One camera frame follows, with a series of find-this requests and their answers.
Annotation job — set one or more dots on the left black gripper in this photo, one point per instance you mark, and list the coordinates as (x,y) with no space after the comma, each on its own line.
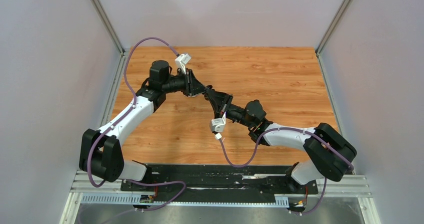
(192,86)

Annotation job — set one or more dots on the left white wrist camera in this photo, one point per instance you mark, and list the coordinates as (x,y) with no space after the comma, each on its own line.
(181,61)

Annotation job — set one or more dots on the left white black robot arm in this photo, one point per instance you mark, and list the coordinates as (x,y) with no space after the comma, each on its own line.
(101,150)

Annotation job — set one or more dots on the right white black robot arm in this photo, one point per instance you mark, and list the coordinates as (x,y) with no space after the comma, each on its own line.
(330,154)

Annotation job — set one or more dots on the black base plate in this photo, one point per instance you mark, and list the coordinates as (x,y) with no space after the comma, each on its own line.
(217,184)

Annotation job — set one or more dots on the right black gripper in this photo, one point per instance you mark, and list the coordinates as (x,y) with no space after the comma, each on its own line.
(219,102)

